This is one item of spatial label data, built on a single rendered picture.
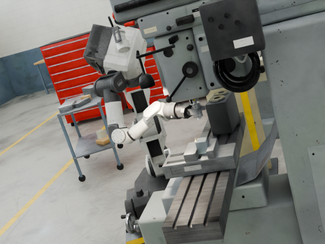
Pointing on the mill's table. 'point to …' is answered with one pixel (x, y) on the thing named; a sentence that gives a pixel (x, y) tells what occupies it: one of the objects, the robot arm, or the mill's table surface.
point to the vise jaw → (191, 153)
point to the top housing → (157, 7)
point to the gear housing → (169, 20)
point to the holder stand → (223, 112)
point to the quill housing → (169, 73)
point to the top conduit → (132, 5)
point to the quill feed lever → (188, 72)
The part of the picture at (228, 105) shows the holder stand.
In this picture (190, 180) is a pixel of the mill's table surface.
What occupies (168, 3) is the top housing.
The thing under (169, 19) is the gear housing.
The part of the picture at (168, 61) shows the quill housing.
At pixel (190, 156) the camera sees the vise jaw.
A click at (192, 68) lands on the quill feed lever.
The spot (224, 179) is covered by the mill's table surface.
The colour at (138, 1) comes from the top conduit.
